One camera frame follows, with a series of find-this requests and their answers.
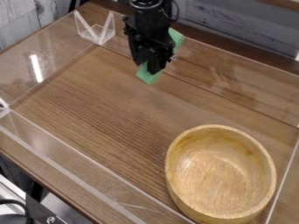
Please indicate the brown wooden bowl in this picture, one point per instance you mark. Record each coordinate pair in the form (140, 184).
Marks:
(221, 175)

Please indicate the clear acrylic tray wall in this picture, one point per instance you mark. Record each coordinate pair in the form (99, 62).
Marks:
(88, 129)

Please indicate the green rectangular block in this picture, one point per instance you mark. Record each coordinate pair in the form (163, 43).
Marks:
(143, 74)

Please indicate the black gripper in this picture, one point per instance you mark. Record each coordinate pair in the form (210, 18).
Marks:
(150, 41)

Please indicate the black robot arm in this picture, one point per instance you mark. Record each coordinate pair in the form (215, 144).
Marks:
(147, 30)

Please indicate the clear acrylic corner bracket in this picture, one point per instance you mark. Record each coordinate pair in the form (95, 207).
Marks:
(99, 34)

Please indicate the black metal table bracket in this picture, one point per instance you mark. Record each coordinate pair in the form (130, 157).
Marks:
(40, 214)

